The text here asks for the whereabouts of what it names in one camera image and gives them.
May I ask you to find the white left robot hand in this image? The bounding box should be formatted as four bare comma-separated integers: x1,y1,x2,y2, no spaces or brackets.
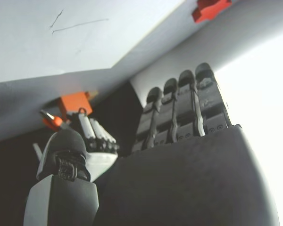
23,62,280,226

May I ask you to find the white square board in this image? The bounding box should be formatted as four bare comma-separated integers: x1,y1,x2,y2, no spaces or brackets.
0,0,187,85

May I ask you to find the black and orange utility knife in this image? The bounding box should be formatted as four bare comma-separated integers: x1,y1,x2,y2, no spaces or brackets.
39,109,72,132

